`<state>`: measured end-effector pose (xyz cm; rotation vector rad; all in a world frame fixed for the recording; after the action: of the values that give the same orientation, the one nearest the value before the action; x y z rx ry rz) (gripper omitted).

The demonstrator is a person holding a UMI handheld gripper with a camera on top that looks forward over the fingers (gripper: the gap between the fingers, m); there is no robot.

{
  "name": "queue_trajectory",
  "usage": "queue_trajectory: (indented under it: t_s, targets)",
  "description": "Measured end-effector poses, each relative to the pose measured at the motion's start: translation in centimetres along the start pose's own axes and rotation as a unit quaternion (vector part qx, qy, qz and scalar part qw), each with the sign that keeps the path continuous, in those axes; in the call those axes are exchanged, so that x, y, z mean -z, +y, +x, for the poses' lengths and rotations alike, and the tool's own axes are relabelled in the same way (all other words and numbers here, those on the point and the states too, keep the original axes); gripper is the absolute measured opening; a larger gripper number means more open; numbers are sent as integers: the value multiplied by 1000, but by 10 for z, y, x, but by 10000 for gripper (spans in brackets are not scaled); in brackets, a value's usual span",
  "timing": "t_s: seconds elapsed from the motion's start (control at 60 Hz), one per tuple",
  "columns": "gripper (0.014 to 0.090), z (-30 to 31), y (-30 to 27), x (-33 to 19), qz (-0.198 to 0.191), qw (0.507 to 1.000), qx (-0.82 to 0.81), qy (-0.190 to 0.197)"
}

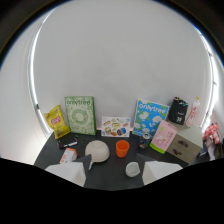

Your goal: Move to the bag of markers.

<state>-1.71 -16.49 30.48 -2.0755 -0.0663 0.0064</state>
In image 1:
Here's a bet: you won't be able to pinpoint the white upturned bowl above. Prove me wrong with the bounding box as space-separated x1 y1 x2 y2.
84 139 111 163

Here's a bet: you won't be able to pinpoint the orange plastic cup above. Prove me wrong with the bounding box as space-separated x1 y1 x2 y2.
115 139 130 159

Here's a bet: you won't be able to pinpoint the dark drink can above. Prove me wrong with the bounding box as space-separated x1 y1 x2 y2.
138 132 152 150

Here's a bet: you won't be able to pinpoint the beige drawer box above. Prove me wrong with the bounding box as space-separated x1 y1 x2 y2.
166 121 204 164

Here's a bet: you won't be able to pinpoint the yellow chips bag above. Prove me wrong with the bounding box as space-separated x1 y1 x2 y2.
43 104 72 140

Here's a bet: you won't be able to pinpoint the red checkered cloth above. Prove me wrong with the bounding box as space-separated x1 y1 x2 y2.
201 122 222 145

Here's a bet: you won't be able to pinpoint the pink and green packet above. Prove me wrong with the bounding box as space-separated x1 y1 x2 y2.
149 119 179 155

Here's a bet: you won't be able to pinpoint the green onlytree paper pack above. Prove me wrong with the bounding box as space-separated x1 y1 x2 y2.
64 95 98 136

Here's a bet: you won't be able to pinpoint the small white cup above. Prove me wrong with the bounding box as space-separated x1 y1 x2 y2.
125 161 141 178

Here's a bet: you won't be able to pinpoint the black pen holder bag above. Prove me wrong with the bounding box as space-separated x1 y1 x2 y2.
167 96 189 126

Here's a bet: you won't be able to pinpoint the blue onlytree paper pack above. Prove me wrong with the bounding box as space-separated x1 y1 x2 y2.
132 98 171 140

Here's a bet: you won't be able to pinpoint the white food picture card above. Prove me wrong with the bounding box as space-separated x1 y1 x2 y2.
100 115 132 138

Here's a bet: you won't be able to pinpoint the white bottle with red print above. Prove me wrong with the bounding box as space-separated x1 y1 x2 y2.
185 96 202 128

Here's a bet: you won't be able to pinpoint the orange and white carton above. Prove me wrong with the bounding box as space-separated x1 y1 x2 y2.
59 147 79 165

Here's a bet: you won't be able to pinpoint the black marker bag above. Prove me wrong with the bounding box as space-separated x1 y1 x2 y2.
56 132 80 150

